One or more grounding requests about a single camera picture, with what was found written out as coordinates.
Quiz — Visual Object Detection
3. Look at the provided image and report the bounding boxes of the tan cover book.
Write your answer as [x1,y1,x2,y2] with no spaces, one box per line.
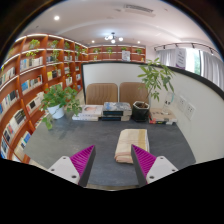
[149,107,178,124]

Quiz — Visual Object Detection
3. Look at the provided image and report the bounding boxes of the white wall socket panel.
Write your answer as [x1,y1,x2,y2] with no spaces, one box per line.
[176,95,187,113]
[184,102,196,121]

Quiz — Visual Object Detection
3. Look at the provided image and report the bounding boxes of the white hanging banner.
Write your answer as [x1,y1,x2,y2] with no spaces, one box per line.
[175,47,188,71]

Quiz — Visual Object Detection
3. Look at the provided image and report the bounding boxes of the white framed sign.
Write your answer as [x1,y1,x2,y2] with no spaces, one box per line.
[121,49,132,62]

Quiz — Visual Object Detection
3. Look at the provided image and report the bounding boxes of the cream towel with tan stripes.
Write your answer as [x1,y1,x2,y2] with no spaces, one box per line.
[113,128,150,165]

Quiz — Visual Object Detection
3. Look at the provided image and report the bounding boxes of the white book with pink cover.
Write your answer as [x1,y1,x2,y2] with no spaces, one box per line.
[79,104,105,118]

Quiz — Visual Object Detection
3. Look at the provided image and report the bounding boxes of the flat white book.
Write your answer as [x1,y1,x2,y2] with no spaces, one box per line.
[71,113,101,122]

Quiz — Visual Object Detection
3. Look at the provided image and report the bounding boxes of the ceiling lamp cluster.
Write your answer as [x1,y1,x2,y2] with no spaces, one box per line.
[103,32,125,45]

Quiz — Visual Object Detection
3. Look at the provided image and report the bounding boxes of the red and black book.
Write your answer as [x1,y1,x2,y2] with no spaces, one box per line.
[148,118,175,126]

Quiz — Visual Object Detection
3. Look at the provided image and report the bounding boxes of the leafy plant in white pot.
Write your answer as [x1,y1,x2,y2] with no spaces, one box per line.
[39,83,83,131]

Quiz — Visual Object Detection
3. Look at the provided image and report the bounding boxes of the orange wooden bookshelf unit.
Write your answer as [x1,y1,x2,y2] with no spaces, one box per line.
[0,33,147,164]

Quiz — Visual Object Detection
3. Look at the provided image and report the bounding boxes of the white window curtain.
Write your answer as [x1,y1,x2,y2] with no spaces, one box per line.
[200,49,224,92]

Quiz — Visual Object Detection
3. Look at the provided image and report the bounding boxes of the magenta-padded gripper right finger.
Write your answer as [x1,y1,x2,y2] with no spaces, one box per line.
[130,143,179,188]

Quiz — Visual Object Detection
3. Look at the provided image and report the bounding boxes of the clear acrylic sign stand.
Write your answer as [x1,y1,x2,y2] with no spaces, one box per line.
[162,92,175,115]

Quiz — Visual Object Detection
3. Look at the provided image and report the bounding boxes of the ceiling air vent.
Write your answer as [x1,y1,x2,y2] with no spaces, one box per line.
[122,3,157,18]

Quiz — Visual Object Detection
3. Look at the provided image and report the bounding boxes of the small tree in black pot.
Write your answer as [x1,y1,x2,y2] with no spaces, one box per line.
[131,58,176,123]

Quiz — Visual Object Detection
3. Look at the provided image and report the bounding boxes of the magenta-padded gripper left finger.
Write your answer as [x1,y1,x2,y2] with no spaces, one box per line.
[46,144,97,188]

